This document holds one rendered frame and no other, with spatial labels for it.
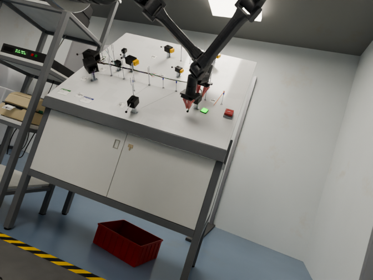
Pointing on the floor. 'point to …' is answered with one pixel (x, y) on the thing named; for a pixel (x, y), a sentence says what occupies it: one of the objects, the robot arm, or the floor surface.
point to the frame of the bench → (197, 234)
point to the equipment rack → (53, 26)
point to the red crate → (127, 241)
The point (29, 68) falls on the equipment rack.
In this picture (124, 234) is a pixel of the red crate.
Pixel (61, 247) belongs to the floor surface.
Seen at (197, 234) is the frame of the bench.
